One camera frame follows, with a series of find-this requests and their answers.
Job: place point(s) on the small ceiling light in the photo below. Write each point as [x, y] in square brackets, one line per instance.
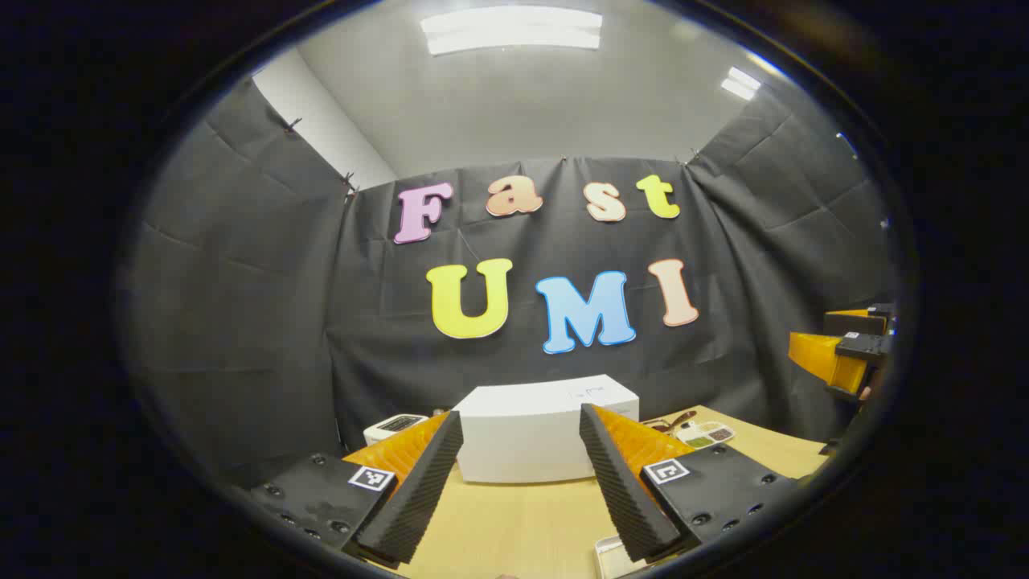
[740, 83]

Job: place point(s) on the white microwave oven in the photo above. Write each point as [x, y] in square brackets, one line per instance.
[522, 434]

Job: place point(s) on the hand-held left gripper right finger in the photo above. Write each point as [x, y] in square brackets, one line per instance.
[619, 490]

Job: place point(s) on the white toaster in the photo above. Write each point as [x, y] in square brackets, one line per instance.
[394, 426]

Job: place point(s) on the brown wooden spoon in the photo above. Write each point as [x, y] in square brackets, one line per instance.
[679, 418]

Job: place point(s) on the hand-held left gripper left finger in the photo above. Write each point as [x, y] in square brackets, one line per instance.
[418, 498]

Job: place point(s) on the black backdrop cloth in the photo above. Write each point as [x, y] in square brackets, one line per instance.
[241, 281]

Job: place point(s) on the large ceiling light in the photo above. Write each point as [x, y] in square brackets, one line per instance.
[511, 30]

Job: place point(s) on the white divided grain dish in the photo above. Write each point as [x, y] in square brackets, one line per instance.
[703, 435]

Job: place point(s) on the white plate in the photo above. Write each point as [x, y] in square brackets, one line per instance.
[615, 559]

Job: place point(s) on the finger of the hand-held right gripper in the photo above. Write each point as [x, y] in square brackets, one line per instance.
[812, 350]
[856, 323]

